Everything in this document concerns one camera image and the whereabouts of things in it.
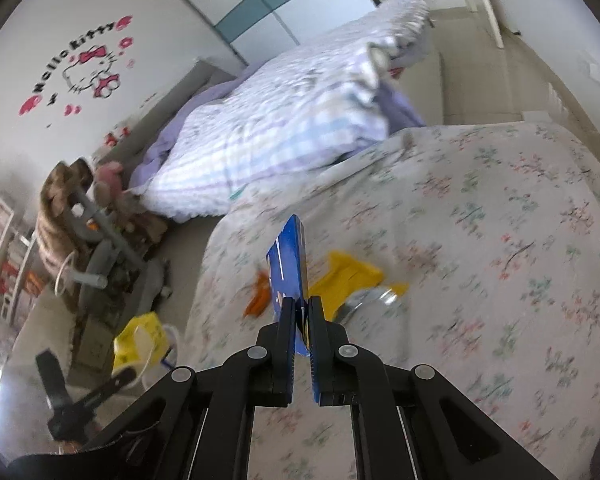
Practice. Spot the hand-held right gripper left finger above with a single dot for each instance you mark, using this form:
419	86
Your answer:
287	350

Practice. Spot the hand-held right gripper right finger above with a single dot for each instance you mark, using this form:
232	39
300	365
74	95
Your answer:
314	355

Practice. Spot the blue snack packet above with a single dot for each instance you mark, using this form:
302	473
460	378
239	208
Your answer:
290	270

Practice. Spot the yellow paper bag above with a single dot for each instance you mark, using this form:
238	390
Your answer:
140	335

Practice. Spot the person's left hand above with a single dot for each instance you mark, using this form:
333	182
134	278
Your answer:
70	446

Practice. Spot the orange wrapper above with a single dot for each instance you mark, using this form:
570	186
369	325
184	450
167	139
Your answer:
257	300

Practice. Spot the silver foil wrapper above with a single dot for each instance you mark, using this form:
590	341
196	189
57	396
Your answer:
365	302

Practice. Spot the cardboard box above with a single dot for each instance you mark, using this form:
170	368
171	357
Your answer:
95	340

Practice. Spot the flat yellow packet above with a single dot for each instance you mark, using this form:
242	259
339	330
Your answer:
345	275

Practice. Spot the white bookshelf with books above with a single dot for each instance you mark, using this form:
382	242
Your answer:
5	260

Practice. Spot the grey exercise machine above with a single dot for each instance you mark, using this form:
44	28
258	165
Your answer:
110	250

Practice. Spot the floral bedsheet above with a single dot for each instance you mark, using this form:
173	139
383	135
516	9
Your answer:
480	260

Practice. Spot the brown plush coat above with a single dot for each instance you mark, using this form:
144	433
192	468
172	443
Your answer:
55	225

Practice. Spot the pile of brown plush toys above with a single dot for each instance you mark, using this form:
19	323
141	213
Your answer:
140	220

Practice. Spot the checked purple white quilt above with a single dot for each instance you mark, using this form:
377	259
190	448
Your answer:
280	125

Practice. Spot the pink plush toy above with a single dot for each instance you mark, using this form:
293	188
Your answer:
109	180

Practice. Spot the grey bed headboard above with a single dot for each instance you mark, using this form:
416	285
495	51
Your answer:
190	82

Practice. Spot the white teal wardrobe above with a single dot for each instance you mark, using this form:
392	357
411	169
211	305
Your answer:
280	0

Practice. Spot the pink cat wall sticker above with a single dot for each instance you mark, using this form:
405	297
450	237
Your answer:
90	70

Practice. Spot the white door frame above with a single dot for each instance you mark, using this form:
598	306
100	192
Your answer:
480	0

